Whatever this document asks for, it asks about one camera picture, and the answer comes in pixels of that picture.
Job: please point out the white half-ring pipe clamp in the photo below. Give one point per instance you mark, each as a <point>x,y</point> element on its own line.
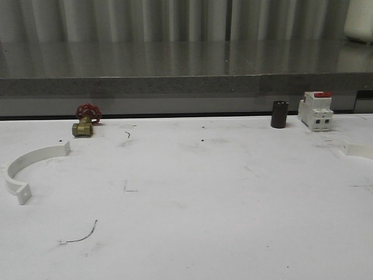
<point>21,190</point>

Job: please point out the dark brown cylindrical coupling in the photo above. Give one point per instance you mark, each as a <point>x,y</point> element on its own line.
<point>279,114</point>

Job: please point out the brass valve red handwheel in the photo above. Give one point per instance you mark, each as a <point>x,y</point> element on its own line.
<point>88,116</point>

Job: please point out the grey stone counter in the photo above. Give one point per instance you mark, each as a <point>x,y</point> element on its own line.
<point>174,78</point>

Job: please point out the white container on counter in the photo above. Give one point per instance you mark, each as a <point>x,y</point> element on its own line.
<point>358,24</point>

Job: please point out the white circuit breaker red switch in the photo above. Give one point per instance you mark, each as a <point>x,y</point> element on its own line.
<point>314,111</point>

